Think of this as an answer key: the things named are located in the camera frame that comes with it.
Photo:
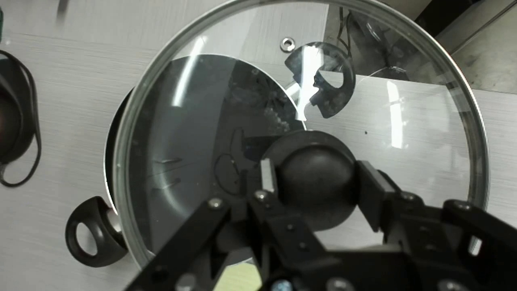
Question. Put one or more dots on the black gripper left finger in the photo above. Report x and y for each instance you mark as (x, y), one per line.
(259, 243)

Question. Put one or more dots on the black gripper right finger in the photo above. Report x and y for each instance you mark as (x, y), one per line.
(388, 204)

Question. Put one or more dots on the glass lid with black knob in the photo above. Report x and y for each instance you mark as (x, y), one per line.
(409, 107)

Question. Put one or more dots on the black cooking pot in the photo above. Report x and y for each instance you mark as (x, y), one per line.
(110, 243)

